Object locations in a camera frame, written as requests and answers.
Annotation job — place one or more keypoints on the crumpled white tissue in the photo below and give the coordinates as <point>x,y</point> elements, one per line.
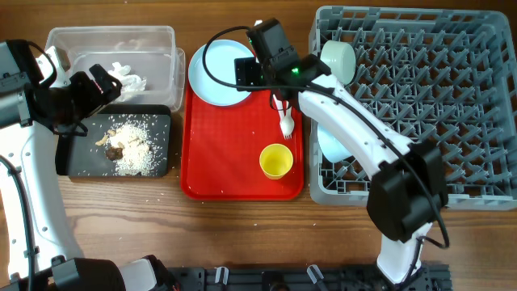
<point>131,83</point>

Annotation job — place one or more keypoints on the clear plastic waste bin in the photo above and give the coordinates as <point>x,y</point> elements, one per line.
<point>150,51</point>

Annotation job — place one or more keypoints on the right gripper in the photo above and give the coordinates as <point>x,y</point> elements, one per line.
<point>246,72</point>

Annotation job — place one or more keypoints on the green bowl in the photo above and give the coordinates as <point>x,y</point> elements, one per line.
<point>340,57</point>

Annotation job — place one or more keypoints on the grey dishwasher rack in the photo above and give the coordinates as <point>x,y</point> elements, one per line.
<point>443,75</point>

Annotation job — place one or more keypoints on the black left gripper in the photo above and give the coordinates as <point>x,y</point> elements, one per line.
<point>94,99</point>

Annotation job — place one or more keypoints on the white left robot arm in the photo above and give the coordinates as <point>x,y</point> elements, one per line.
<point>44,253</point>

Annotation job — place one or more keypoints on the black plastic tray bin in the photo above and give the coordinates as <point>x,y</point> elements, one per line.
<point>72,158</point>

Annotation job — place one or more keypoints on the white plastic fork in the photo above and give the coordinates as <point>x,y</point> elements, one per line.
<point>287,123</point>

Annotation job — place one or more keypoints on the rice and food scraps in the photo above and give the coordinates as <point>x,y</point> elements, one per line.
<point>128,144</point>

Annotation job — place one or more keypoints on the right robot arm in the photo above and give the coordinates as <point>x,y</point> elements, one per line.
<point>407,181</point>

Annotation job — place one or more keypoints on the white plastic spoon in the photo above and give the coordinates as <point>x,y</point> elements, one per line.
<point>279,106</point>

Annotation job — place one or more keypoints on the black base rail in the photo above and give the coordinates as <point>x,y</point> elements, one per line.
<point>434,277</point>

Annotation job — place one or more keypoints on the red serving tray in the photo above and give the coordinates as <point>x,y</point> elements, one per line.
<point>221,149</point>

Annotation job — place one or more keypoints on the light blue bowl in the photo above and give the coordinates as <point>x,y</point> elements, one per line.
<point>331,148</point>

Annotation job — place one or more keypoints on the yellow cup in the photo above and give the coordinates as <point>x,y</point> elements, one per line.
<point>276,160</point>

